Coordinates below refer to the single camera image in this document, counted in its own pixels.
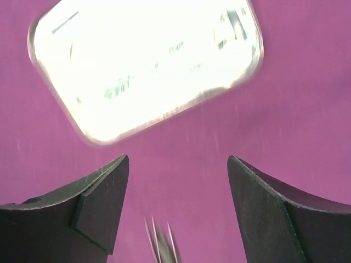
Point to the purple surgical cloth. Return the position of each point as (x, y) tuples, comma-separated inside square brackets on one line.
[(291, 120)]

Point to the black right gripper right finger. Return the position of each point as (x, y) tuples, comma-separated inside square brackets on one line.
[(281, 223)]

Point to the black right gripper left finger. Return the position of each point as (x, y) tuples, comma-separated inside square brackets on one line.
[(74, 223)]

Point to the steel wide tweezers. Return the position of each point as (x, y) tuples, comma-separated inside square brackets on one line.
[(167, 246)]

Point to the steel instrument tray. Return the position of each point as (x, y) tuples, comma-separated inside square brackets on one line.
[(119, 67)]

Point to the steel forceps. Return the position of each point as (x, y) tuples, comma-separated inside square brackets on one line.
[(153, 240)]

